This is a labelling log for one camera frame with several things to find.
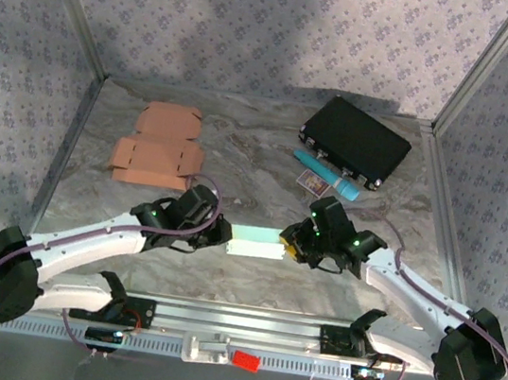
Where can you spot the light blue paper box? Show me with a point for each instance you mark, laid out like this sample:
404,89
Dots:
255,243

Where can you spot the orange brown paper box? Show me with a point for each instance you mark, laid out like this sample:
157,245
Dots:
158,156

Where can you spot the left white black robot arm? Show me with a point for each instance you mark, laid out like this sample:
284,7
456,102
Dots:
83,241

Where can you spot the small purple card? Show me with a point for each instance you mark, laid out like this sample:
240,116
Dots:
312,183

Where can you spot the teal pen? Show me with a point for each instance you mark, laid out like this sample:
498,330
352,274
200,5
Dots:
323,172

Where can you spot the black hard case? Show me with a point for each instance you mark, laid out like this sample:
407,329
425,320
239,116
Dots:
357,138

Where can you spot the red plastic block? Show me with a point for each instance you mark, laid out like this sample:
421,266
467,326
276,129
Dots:
246,361

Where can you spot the black left controller board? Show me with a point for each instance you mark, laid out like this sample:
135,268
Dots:
103,336

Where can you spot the black controller board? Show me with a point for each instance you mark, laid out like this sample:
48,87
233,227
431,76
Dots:
365,376
103,336

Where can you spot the black right controller board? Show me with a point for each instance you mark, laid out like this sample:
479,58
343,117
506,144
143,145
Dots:
365,376

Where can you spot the aluminium mounting rail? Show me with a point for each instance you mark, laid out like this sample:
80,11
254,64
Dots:
239,324

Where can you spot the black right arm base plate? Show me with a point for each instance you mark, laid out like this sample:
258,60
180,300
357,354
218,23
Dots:
332,340

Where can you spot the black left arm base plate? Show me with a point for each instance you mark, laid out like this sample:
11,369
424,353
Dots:
145,312

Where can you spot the white plastic bracket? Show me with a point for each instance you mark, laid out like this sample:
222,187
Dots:
204,347

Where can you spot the aluminium table side rail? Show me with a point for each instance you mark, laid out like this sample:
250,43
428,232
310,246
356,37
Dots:
435,179
81,126

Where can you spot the aluminium frame post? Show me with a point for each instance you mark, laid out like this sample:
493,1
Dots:
479,66

